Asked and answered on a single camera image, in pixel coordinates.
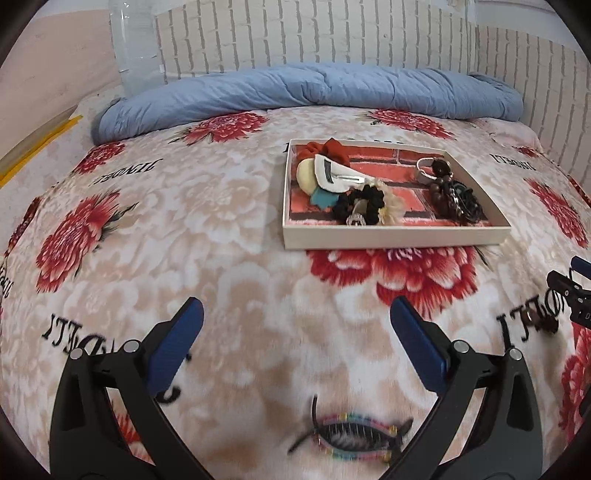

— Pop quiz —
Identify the black knot brown leaf keychain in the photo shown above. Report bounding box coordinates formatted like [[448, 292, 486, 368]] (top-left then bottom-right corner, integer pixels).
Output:
[[522, 308, 559, 334]]

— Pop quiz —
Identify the black rainbow beaded hair claw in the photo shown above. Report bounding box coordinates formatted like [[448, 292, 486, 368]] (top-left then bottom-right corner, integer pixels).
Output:
[[287, 395, 414, 464]]

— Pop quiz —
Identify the black braided bracelet silver charm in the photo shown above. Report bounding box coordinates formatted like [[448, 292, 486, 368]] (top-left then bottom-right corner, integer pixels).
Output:
[[444, 180, 484, 225]]

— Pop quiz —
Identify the cream crochet flower scrunchie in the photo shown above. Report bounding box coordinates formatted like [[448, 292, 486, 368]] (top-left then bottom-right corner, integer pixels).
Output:
[[369, 180, 407, 226]]

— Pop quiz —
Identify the black scrunchie with charm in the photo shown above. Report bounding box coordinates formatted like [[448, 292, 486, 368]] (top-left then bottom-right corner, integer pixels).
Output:
[[331, 185, 385, 226]]

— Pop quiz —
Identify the brown wooden bead bracelet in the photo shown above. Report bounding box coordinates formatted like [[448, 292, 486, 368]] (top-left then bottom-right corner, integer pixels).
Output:
[[428, 158, 463, 220]]

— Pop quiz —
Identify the felt hair clip with ball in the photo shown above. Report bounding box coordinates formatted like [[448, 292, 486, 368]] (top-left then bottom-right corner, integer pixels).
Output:
[[295, 154, 374, 210]]

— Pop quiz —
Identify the small black hair claw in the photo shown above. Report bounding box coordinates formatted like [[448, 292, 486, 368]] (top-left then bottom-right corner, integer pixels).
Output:
[[453, 182, 483, 224]]

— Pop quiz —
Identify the floral plush blanket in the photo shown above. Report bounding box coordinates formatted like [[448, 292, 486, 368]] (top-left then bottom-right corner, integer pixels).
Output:
[[1, 107, 590, 479]]

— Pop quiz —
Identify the pink floral pillow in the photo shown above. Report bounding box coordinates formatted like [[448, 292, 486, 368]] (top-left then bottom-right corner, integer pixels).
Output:
[[471, 117, 544, 153]]

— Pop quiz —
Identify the white tray brick-pattern bottom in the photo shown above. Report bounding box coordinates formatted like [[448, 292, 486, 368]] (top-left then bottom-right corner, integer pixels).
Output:
[[281, 139, 511, 250]]

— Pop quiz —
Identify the blue folded quilt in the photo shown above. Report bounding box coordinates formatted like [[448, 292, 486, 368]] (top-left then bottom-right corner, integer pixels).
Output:
[[91, 63, 524, 145]]

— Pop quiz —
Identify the red fabric scrunchie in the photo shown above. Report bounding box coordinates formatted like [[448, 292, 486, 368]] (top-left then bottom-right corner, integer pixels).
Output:
[[297, 138, 351, 167]]

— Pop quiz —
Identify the yellow stick at bedside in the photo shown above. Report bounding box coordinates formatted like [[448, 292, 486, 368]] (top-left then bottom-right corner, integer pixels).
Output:
[[1, 110, 83, 187]]

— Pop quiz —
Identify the clear plastic headboard cover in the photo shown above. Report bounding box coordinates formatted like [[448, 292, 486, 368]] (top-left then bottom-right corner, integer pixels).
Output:
[[108, 0, 164, 98]]

